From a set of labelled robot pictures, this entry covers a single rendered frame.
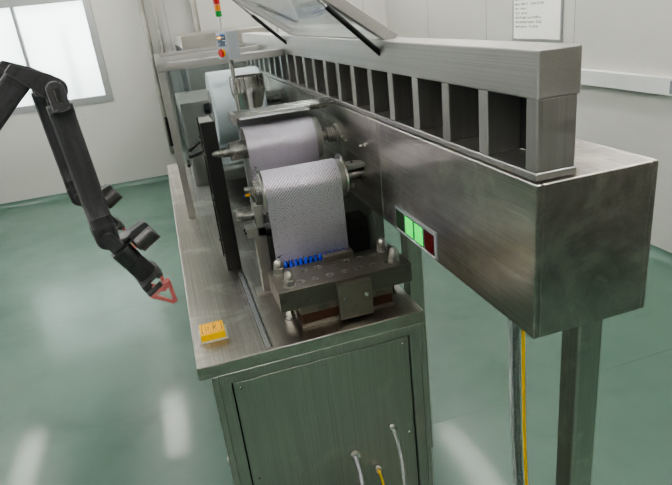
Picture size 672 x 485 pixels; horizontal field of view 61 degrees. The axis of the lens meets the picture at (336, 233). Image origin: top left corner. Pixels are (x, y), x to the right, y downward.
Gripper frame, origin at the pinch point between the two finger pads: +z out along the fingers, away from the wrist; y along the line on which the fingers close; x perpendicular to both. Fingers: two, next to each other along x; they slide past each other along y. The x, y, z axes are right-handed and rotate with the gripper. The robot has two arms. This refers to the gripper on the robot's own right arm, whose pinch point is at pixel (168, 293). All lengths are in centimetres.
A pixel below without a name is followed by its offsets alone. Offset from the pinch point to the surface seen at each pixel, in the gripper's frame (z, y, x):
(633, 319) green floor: 208, 8, -154
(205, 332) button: 13.8, -6.3, 0.6
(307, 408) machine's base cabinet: 45, -25, -4
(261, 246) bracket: 14.2, 7.8, -29.4
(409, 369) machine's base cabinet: 58, -33, -34
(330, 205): 14, -5, -52
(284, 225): 9.3, -1.7, -37.7
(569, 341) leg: 33, -84, -55
